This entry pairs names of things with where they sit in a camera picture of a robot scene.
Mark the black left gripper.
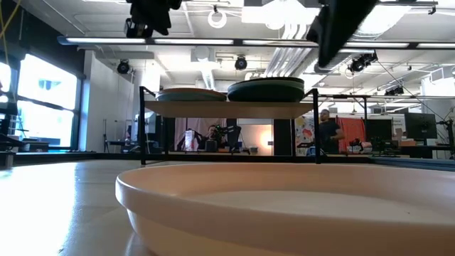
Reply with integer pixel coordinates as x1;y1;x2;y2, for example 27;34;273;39
128;0;183;36

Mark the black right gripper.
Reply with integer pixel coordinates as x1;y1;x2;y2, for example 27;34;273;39
306;0;380;68

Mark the pale green plate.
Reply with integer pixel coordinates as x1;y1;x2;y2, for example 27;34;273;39
227;79;306;92

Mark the dark navy plate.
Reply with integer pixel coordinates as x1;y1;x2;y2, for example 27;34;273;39
227;88;306;103

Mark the sage green plate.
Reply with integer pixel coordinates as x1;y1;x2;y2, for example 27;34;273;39
155;91;228;103

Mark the peach plate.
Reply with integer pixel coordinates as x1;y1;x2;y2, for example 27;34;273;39
115;162;455;256

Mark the black spotlight cluster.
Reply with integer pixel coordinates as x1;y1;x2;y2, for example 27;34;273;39
346;51;379;74
384;85;405;97

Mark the person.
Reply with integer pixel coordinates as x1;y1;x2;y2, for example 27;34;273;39
198;124;228;152
317;109;346;154

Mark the orange partition board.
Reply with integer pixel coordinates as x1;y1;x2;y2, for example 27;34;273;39
336;117;367;153

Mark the black computer monitor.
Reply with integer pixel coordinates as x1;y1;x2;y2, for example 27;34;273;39
404;112;438;140
365;119;393;142

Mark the white red box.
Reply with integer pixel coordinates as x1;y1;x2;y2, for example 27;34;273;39
184;129;197;152

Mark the background desk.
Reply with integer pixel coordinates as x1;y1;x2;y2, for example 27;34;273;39
392;138;455;160

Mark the black background stand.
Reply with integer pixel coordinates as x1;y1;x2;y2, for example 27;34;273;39
0;90;50;151

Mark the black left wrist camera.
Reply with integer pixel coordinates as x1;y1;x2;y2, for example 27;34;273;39
124;16;154;39

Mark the white cable coil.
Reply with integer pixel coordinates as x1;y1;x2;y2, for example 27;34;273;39
207;4;228;30

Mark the silver ventilation duct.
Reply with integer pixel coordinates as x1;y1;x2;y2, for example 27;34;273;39
341;0;413;72

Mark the colourful wall poster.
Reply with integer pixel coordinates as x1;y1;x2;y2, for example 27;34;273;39
294;116;320;157

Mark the black aluminium table frame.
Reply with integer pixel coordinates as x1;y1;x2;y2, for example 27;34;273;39
0;151;455;172

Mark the yellow hanging cable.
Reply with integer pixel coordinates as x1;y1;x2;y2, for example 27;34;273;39
0;0;23;67

